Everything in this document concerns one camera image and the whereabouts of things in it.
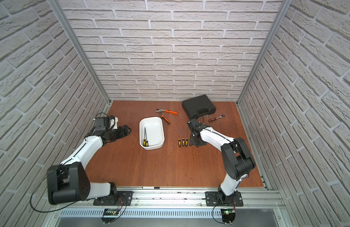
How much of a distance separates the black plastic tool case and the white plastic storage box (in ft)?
0.76

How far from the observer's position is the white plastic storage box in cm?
93

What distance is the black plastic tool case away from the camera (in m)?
1.09
